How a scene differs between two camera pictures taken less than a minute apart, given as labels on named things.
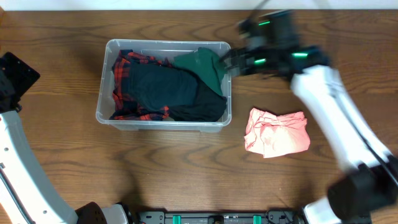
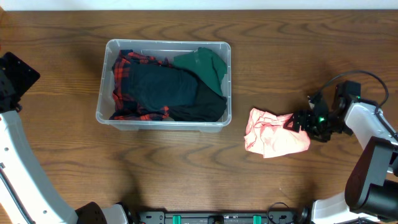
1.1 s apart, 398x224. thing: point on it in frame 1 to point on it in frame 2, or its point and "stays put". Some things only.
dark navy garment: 155,86 stays put
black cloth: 209,106 stays put
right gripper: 247,55 to 305,116
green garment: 206,64 stays put
